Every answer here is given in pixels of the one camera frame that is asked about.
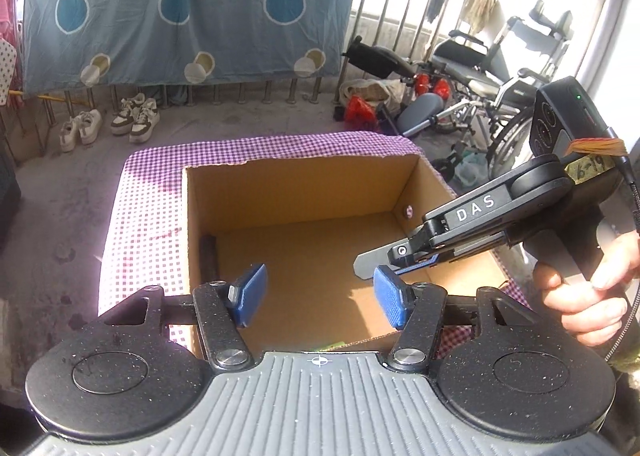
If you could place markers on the yellow pole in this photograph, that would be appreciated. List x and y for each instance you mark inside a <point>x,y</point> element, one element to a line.
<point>45,98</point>

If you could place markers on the brown cardboard box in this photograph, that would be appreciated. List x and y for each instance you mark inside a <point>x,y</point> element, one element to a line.
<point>310,196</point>

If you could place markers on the pale green plastic bag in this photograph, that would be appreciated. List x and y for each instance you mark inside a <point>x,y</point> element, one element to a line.
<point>472,171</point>

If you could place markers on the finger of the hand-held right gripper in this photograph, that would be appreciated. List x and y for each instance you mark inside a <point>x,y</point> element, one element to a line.
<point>420,263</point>
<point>375,258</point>

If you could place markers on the white shoe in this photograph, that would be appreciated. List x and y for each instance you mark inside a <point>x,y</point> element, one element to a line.
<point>89,126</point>
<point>70,136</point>

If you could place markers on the red plastic object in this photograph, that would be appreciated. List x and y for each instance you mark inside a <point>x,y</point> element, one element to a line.
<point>423,84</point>
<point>441,88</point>

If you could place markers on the small green object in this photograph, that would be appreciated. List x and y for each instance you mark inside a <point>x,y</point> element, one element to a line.
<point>330,345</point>

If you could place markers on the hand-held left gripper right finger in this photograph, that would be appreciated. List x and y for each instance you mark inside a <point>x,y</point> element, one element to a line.
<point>390,298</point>

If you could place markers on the beige hanging towel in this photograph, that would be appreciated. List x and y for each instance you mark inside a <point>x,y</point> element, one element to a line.
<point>480,6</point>

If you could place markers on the silver wheelchair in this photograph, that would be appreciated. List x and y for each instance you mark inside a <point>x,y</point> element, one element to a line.
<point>460,53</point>

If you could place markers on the black cylinder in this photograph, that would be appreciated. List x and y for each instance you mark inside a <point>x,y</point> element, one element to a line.
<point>209,256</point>

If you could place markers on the purple checked cloth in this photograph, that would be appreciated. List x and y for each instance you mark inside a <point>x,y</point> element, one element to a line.
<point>150,216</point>

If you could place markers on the small black block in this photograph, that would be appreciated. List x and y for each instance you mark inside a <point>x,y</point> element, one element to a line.
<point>338,114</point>

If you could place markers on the person's right hand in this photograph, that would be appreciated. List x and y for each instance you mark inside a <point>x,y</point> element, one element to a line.
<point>590,311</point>

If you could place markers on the beige cloth bag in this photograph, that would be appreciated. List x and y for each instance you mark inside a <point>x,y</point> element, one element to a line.
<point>370,88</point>

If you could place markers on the grey padded leg rest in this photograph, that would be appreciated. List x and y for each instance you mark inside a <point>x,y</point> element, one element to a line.
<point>420,111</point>

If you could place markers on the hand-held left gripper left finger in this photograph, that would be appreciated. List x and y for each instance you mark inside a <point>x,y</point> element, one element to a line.
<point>247,298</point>

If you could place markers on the blue printed bedsheet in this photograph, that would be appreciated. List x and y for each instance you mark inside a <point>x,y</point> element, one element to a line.
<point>125,46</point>

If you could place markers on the red plastic bag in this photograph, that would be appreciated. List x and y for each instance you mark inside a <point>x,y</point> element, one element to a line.
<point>360,111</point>

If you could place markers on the dark hanging cloth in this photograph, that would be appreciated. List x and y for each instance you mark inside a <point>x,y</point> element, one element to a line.
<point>437,1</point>

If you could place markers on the black padded leg rest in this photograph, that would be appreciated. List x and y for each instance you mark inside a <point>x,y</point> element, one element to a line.
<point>375,58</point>

